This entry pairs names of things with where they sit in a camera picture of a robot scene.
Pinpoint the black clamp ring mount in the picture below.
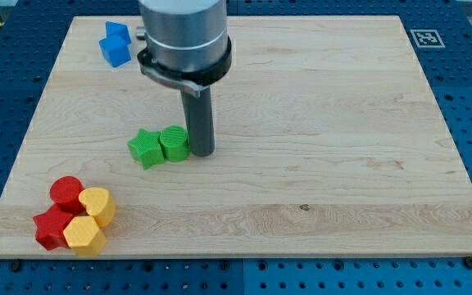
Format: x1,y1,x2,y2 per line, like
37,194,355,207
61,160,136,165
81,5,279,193
137,37,232,98

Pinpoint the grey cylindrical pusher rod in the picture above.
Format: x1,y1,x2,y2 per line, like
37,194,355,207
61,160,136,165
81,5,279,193
181,87,215,157

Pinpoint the green cylinder block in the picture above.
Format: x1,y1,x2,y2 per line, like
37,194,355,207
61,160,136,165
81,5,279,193
160,125,190,162

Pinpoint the green star block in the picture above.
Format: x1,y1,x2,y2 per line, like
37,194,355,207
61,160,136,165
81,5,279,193
127,129,165,170

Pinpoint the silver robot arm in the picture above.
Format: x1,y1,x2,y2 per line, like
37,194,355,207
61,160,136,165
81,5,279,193
137,0,232,157

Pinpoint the blue block behind cube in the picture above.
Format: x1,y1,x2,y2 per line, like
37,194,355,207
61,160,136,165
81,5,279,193
105,20,131,44

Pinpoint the wooden board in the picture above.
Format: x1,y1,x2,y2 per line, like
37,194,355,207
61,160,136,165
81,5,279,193
0,16,472,259

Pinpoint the yellow heart block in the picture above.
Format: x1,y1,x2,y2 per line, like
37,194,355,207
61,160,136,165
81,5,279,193
79,187,116,228

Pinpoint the red cylinder block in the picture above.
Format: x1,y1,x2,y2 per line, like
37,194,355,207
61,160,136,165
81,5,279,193
49,176,84,215

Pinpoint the yellow hexagon block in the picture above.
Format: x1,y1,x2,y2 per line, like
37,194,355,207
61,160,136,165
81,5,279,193
63,216,107,257

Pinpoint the red star block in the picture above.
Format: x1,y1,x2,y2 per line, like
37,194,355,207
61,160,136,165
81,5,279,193
33,204,75,251

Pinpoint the white fiducial marker tag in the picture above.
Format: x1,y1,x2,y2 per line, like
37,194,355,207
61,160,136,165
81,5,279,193
411,29,445,48

